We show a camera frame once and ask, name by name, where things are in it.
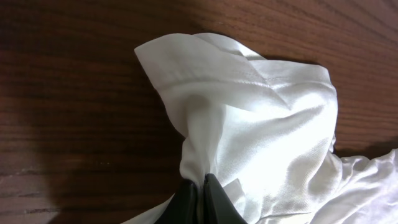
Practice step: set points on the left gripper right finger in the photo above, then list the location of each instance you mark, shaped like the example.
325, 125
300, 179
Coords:
218, 209

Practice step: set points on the white t-shirt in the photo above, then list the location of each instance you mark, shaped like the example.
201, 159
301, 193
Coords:
266, 130

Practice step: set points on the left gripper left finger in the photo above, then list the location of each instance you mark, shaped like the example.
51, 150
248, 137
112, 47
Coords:
182, 209

